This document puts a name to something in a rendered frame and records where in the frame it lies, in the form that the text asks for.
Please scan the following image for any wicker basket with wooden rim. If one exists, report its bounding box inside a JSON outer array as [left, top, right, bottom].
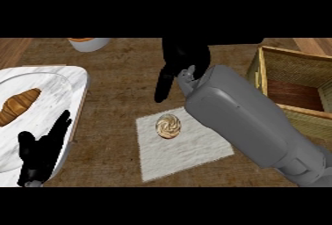
[[245, 45, 332, 142]]

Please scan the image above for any white fabric placemat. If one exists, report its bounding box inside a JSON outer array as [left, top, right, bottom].
[[134, 106, 236, 183]]

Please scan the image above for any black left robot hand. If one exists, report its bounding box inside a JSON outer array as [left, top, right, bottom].
[[16, 109, 74, 187]]

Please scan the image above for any white cup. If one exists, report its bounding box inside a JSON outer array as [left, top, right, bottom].
[[66, 37, 112, 53]]

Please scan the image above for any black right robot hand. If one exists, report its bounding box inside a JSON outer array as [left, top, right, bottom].
[[154, 37, 266, 104]]

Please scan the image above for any brown croissant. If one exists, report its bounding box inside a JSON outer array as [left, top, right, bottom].
[[0, 87, 43, 127]]

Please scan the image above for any swirled cream cupcake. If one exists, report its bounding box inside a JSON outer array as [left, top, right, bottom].
[[155, 112, 183, 140]]

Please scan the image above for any white marble tray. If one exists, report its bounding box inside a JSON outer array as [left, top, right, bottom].
[[0, 65, 92, 188]]

